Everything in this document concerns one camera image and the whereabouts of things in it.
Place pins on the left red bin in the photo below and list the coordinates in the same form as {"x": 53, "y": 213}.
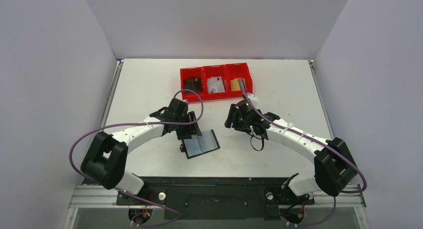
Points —
{"x": 192, "y": 72}

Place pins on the right red bin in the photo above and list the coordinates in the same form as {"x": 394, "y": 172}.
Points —
{"x": 235, "y": 71}

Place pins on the aluminium rail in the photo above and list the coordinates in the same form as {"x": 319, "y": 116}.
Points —
{"x": 96, "y": 197}

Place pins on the middle red bin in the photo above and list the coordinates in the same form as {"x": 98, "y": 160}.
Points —
{"x": 216, "y": 83}

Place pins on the white cards in bin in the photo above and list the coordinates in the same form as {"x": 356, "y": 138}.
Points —
{"x": 215, "y": 84}

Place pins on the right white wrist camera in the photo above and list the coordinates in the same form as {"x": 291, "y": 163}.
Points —
{"x": 253, "y": 99}

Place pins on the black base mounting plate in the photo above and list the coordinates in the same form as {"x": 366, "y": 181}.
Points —
{"x": 222, "y": 198}

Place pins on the gold cards in bin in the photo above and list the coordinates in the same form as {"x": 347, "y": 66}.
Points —
{"x": 235, "y": 85}

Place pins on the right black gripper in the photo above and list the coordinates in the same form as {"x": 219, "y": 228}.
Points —
{"x": 232, "y": 115}

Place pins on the black leather card holder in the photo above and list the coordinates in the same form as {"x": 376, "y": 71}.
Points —
{"x": 200, "y": 145}

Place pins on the red bin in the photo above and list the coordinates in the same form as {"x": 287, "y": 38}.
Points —
{"x": 216, "y": 83}
{"x": 235, "y": 71}
{"x": 192, "y": 72}

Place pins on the white VIP credit card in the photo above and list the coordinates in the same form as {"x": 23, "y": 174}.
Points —
{"x": 214, "y": 83}

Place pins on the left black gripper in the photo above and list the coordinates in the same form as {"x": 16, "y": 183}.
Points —
{"x": 192, "y": 129}

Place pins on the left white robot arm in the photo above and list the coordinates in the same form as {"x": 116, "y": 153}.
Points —
{"x": 106, "y": 158}

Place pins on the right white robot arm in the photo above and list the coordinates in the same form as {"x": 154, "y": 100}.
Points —
{"x": 333, "y": 164}

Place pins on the black card holders in bin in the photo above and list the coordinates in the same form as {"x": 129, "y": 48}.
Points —
{"x": 193, "y": 83}

